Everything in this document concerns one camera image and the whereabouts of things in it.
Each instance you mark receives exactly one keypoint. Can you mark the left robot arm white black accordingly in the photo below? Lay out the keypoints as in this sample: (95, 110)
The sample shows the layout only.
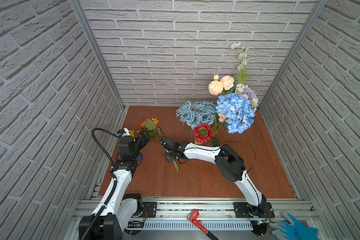
(113, 213)

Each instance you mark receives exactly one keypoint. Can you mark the dusty blue hydrangea flower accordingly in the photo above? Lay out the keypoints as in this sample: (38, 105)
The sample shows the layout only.
(197, 113)

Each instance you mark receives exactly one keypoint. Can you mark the red sunflower stem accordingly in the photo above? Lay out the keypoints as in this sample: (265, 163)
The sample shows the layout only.
(204, 136)

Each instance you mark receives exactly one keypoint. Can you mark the white poppy flower stem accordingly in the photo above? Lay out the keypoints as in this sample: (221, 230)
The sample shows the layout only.
(242, 55)

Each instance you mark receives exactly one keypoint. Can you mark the orange small flower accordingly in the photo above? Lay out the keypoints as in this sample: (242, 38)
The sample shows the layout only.
(134, 133)

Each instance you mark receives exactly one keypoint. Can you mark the pink white hydrangea bouquet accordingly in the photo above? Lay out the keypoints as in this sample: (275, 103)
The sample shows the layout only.
(248, 94)

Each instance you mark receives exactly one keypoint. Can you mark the blue work glove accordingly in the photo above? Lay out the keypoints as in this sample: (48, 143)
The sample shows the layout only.
(295, 230)

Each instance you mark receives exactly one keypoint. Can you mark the small pink rose stem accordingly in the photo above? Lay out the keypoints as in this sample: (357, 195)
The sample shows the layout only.
(222, 118)

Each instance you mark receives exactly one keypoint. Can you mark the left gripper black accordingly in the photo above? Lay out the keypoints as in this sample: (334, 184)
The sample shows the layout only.
(144, 141)

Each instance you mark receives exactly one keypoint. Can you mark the orange sunflower stem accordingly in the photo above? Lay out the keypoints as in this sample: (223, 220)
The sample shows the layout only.
(152, 126)

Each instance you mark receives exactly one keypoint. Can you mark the peach rose flower stem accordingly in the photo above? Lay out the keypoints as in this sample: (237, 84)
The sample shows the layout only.
(221, 85)

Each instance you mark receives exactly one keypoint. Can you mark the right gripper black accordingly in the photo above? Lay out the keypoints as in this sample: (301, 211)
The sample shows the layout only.
(169, 158)

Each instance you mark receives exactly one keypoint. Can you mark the red pipe wrench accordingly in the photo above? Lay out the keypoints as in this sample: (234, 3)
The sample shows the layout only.
(193, 218)

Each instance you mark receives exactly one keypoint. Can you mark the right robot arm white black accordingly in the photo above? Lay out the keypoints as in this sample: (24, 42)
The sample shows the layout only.
(230, 164)

